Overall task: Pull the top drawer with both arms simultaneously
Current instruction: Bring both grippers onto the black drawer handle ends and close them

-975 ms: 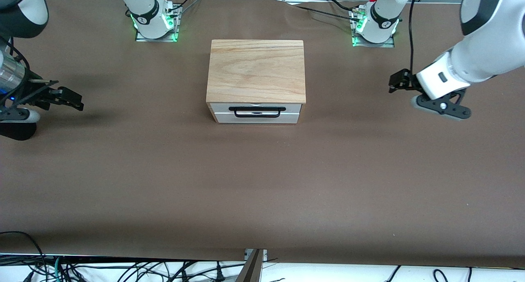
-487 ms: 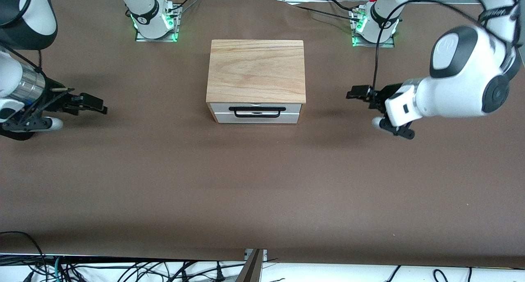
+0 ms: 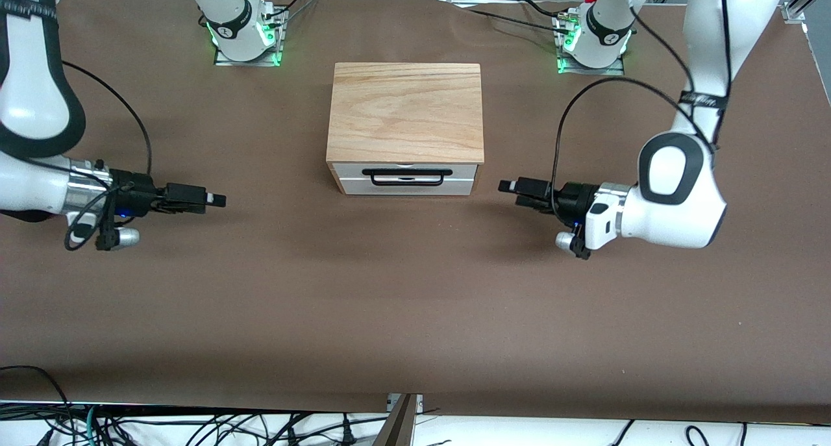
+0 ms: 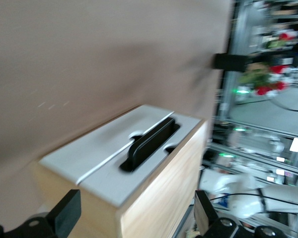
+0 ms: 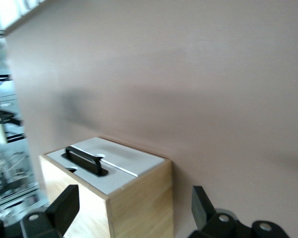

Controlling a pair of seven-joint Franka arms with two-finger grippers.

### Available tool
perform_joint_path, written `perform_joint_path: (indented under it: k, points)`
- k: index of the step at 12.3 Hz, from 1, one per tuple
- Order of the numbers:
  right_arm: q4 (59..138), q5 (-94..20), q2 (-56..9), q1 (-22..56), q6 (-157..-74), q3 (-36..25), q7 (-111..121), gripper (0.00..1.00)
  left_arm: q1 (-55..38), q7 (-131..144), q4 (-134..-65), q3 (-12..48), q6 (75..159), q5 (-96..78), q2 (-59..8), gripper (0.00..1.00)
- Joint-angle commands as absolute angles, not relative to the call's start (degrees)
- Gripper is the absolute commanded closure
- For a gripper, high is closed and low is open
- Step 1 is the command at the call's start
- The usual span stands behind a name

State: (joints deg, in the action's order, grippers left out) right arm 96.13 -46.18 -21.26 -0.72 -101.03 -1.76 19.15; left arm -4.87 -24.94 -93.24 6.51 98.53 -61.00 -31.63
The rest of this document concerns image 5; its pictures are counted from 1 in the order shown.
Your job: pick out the brown table cover sheet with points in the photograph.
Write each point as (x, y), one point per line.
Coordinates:
(188, 74)

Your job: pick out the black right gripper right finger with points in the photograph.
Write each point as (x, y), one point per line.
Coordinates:
(200, 210)

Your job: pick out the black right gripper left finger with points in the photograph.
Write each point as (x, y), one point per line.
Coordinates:
(67, 205)

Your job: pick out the wooden drawer cabinet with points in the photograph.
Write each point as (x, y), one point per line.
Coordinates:
(144, 203)

